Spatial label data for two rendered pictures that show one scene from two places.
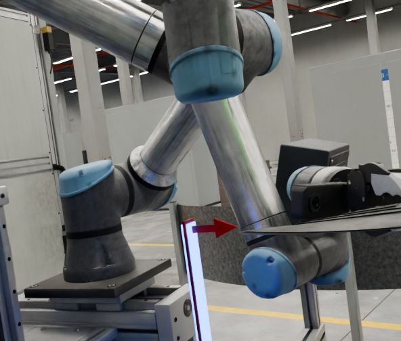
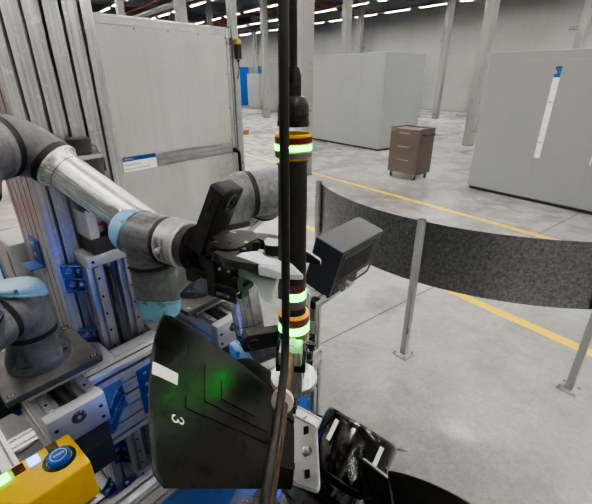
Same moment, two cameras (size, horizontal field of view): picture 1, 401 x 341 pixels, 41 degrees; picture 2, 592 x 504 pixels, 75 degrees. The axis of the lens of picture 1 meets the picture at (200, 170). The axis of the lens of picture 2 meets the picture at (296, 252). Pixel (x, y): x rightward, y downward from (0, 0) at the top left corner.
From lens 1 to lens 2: 0.60 m
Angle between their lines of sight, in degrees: 26
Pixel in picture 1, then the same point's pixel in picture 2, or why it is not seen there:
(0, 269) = (127, 288)
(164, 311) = (214, 330)
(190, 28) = (137, 289)
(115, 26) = not seen: hidden behind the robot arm
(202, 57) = (143, 306)
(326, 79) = (504, 66)
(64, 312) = not seen: hidden behind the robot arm
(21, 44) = (215, 55)
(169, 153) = not seen: hidden behind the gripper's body
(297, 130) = (476, 96)
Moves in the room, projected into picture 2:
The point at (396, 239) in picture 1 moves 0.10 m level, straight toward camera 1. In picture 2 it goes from (454, 258) to (449, 265)
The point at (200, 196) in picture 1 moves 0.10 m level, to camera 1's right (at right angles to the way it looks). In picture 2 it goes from (380, 141) to (384, 141)
